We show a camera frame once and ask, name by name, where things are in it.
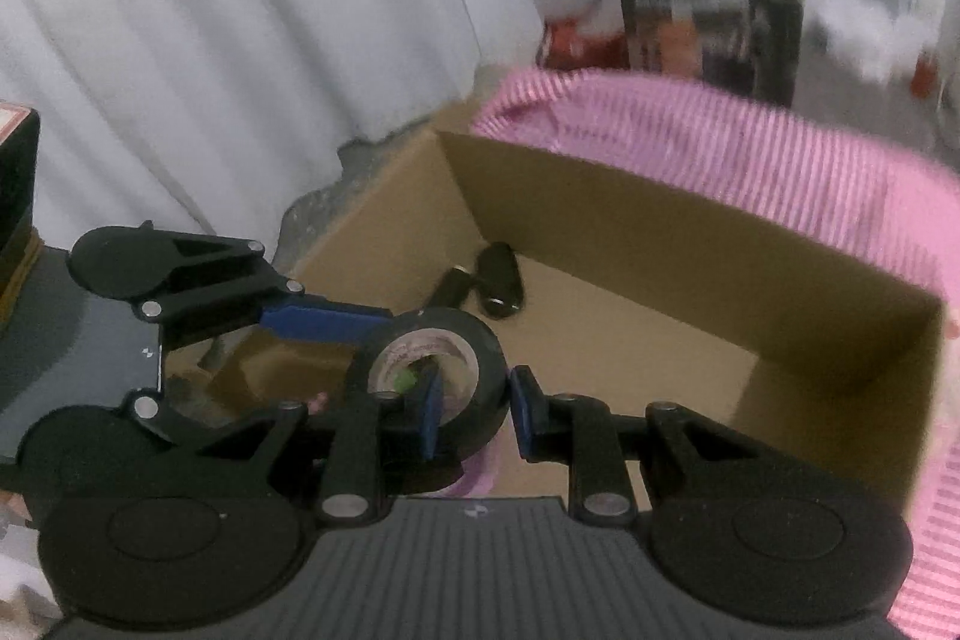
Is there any black gold-capped lipstick tube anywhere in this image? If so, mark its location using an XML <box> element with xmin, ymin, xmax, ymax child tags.
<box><xmin>429</xmin><ymin>265</ymin><xmax>475</xmax><ymax>311</ymax></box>

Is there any black tape roll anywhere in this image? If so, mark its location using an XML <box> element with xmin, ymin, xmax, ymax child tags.
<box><xmin>343</xmin><ymin>308</ymin><xmax>511</xmax><ymax>461</ymax></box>

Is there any red snack bag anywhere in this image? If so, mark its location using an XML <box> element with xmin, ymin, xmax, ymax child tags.
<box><xmin>540</xmin><ymin>16</ymin><xmax>627</xmax><ymax>71</ymax></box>

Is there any purple bowl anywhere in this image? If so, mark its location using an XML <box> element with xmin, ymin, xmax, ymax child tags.
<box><xmin>442</xmin><ymin>452</ymin><xmax>497</xmax><ymax>500</ymax></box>

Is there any black oval case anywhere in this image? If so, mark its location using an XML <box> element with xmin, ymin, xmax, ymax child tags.
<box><xmin>474</xmin><ymin>241</ymin><xmax>524</xmax><ymax>319</ymax></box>

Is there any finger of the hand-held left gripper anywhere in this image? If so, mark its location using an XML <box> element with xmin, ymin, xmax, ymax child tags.
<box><xmin>135</xmin><ymin>224</ymin><xmax>395</xmax><ymax>348</ymax></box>
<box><xmin>124</xmin><ymin>389</ymin><xmax>226</xmax><ymax>457</ymax></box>

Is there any red bottle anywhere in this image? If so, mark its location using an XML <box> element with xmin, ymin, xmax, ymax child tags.
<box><xmin>911</xmin><ymin>51</ymin><xmax>938</xmax><ymax>97</ymax></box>

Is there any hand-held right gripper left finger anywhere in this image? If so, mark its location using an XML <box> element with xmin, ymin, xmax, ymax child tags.
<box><xmin>196</xmin><ymin>361</ymin><xmax>445</xmax><ymax>525</ymax></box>

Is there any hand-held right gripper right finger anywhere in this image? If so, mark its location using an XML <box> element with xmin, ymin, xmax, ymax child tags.
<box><xmin>508</xmin><ymin>365</ymin><xmax>762</xmax><ymax>522</ymax></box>

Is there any dark box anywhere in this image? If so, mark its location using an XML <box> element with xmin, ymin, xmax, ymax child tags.
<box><xmin>0</xmin><ymin>100</ymin><xmax>40</xmax><ymax>322</ymax></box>

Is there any cardboard box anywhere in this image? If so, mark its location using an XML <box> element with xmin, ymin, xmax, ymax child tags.
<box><xmin>289</xmin><ymin>128</ymin><xmax>944</xmax><ymax>521</ymax></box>

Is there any white curtain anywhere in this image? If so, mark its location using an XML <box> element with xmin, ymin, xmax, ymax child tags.
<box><xmin>0</xmin><ymin>0</ymin><xmax>548</xmax><ymax>259</ymax></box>

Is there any pink checked bed sheet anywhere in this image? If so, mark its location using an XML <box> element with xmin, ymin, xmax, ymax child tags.
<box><xmin>469</xmin><ymin>70</ymin><xmax>960</xmax><ymax>637</ymax></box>

